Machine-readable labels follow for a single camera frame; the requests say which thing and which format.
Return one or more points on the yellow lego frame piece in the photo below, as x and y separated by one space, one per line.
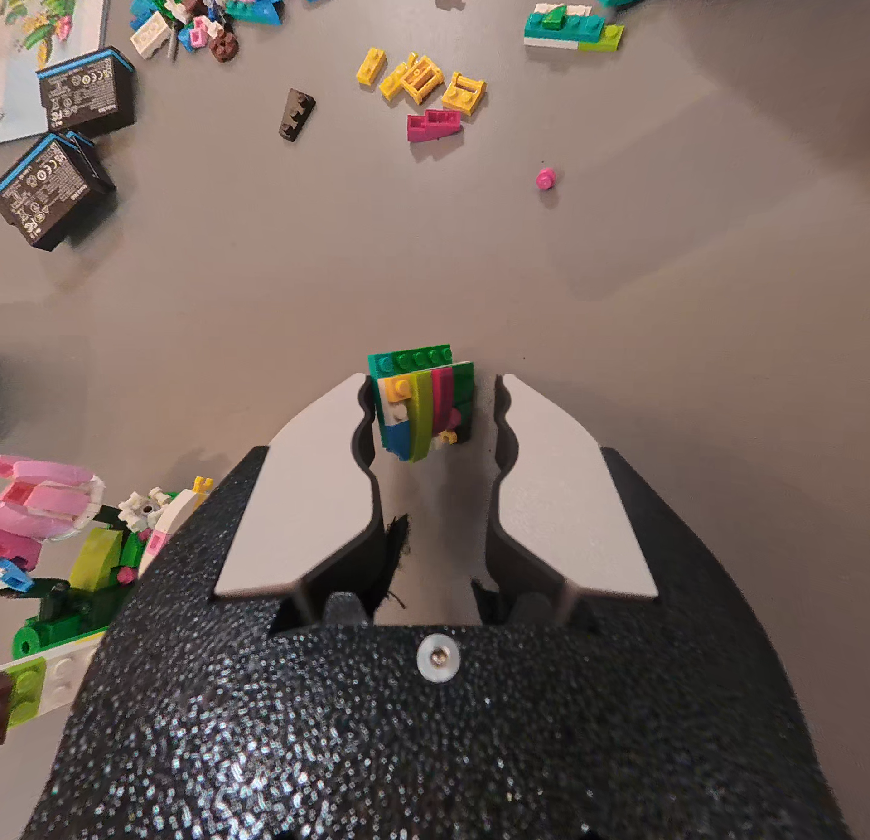
423 80

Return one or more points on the magenta lego slope brick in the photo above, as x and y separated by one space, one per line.
433 124

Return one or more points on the small yellow lego plate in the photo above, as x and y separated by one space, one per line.
371 66

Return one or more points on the multicolour lego wing assembly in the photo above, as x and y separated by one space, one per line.
421 405

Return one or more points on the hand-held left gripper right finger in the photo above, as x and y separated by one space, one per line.
571 507

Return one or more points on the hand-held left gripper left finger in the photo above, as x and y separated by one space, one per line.
299 507

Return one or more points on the pile of mixed lego bricks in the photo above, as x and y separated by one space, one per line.
224 3

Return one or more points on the white lego picture sheet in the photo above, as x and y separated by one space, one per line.
47 44

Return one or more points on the lego flower model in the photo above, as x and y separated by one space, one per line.
68 547

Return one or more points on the yellow lego bracket plate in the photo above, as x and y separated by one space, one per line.
463 92

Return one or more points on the black battery with blue edge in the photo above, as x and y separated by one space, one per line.
85 99
51 197

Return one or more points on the black lego wedge plate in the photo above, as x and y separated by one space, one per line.
297 114

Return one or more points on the narrow yellow lego plate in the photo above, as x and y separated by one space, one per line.
396 80

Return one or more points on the pink round lego stud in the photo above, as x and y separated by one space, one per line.
546 178

